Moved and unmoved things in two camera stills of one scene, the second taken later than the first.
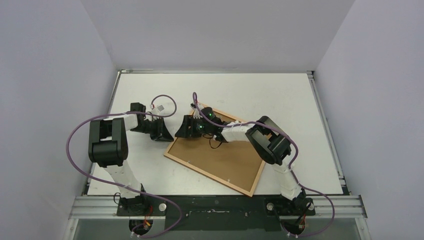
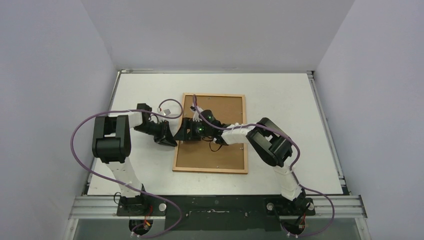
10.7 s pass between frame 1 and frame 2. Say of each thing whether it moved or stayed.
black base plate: stayed
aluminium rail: stayed
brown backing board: moved
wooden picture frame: moved
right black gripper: stayed
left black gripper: stayed
